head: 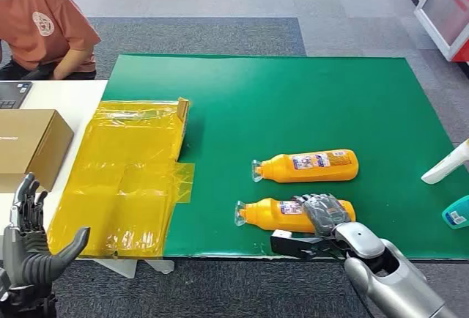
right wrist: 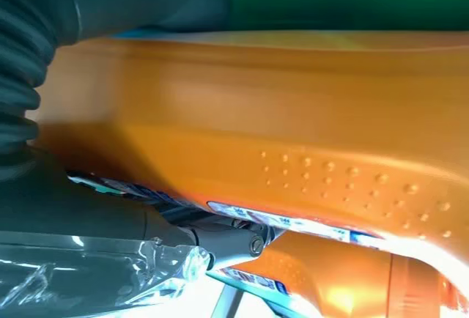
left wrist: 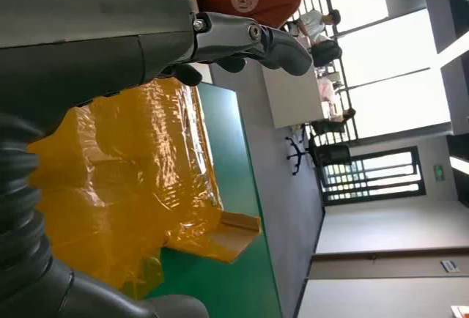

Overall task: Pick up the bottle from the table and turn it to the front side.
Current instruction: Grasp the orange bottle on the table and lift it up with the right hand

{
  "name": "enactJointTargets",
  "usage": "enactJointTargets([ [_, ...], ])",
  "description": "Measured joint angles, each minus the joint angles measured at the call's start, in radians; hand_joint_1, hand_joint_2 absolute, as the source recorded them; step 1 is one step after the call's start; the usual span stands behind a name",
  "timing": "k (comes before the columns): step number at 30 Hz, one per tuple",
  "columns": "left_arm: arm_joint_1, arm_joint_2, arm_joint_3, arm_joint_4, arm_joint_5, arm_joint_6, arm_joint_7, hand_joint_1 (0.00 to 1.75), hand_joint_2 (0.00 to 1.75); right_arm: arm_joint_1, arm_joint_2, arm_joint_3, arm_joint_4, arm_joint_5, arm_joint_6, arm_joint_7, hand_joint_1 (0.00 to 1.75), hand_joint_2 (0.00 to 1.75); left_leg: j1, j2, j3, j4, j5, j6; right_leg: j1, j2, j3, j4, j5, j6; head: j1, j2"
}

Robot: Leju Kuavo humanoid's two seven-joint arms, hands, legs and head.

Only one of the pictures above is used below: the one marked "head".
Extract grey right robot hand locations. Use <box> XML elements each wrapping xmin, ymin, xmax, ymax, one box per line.
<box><xmin>292</xmin><ymin>193</ymin><xmax>352</xmax><ymax>239</ymax></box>

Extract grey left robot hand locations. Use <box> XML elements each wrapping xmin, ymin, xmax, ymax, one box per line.
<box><xmin>0</xmin><ymin>172</ymin><xmax>91</xmax><ymax>303</ymax></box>

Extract orange bottle with clear cap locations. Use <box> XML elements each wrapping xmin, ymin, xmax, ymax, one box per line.
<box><xmin>234</xmin><ymin>197</ymin><xmax>356</xmax><ymax>234</ymax></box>
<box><xmin>251</xmin><ymin>149</ymin><xmax>360</xmax><ymax>184</ymax></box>

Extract white spray bottle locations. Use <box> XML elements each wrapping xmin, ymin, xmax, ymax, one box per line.
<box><xmin>421</xmin><ymin>138</ymin><xmax>469</xmax><ymax>185</ymax></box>

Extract teal bottle with label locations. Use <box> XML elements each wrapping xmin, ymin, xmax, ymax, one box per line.
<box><xmin>441</xmin><ymin>195</ymin><xmax>469</xmax><ymax>231</ymax></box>

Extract green table mat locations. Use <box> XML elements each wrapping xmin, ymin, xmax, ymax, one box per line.
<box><xmin>101</xmin><ymin>53</ymin><xmax>469</xmax><ymax>262</ymax></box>

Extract brown cardboard box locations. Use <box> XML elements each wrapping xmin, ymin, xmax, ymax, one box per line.
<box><xmin>0</xmin><ymin>108</ymin><xmax>75</xmax><ymax>194</ymax></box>

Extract yellow film-wrapped cardboard sheet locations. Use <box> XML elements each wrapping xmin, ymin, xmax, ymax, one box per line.
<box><xmin>47</xmin><ymin>97</ymin><xmax>196</xmax><ymax>260</ymax></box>

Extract dark laptop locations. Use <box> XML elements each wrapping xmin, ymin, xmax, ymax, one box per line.
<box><xmin>0</xmin><ymin>81</ymin><xmax>33</xmax><ymax>111</ymax></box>

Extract person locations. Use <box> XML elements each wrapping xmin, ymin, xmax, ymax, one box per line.
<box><xmin>0</xmin><ymin>0</ymin><xmax>101</xmax><ymax>82</ymax></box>

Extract white-framed sign board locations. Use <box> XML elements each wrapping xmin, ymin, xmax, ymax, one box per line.
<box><xmin>414</xmin><ymin>0</ymin><xmax>469</xmax><ymax>63</ymax></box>

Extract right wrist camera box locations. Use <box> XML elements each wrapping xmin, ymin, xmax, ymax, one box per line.
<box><xmin>270</xmin><ymin>229</ymin><xmax>347</xmax><ymax>262</ymax></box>

